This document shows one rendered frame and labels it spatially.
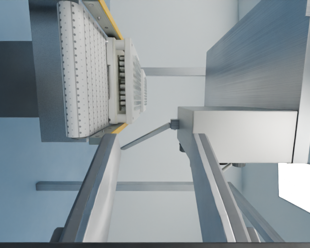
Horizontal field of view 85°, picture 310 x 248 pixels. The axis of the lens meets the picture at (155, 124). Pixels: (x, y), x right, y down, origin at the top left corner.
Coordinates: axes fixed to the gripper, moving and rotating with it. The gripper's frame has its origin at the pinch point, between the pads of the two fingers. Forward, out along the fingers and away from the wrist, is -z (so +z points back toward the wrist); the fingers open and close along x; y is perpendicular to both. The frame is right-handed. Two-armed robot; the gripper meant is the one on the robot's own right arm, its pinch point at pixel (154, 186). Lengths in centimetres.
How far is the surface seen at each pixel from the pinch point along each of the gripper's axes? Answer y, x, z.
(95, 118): 16.2, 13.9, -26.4
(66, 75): 5.6, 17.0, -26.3
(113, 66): 10.4, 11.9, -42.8
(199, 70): 44, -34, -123
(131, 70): 11.3, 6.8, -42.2
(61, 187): 127, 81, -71
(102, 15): -2.6, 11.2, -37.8
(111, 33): 2.4, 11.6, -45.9
